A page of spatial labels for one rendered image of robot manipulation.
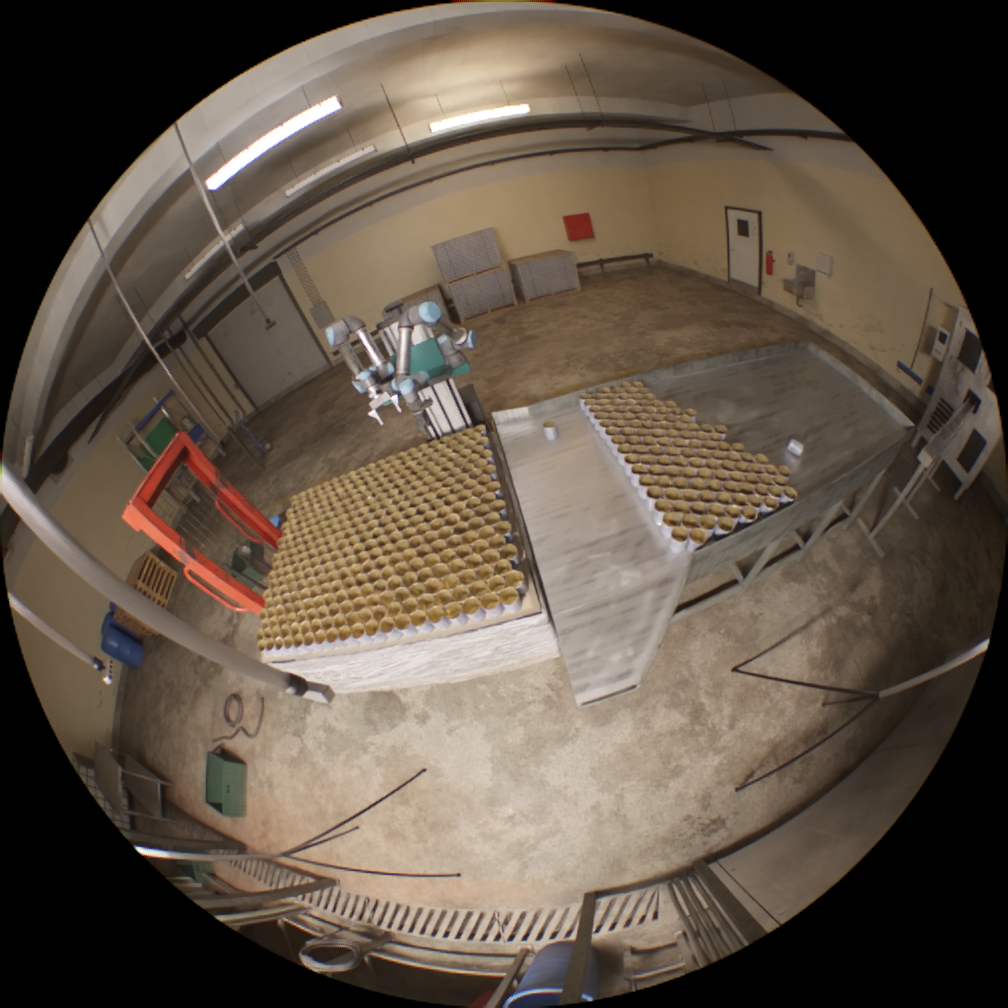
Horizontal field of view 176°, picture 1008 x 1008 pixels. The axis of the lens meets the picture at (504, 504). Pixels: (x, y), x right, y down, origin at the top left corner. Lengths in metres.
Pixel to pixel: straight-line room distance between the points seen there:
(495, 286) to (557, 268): 1.54
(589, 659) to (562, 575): 0.34
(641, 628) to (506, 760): 1.41
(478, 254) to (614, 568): 7.43
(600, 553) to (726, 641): 1.38
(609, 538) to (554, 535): 0.22
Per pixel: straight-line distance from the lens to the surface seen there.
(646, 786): 2.23
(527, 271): 8.22
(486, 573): 1.28
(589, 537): 1.31
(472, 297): 8.11
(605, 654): 1.13
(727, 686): 2.34
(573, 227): 10.04
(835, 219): 7.28
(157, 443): 9.66
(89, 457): 10.26
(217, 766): 4.22
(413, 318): 1.88
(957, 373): 5.06
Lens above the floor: 2.18
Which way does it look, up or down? 47 degrees down
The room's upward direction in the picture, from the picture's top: 23 degrees counter-clockwise
